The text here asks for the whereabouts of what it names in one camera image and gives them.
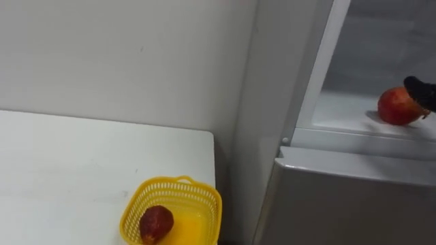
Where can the yellow plastic basket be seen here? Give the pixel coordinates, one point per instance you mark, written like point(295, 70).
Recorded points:
point(201, 204)

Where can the grey fridge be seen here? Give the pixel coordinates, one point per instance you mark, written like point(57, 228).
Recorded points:
point(340, 170)

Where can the white table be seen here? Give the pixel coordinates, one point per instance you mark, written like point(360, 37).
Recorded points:
point(85, 170)

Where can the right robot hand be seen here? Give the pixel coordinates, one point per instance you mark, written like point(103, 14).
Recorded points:
point(422, 92)

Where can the dark red fruit soft toy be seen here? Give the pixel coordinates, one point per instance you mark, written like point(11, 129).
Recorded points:
point(156, 223)

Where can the red apple soft toy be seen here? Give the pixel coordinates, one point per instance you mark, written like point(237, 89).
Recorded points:
point(396, 107)

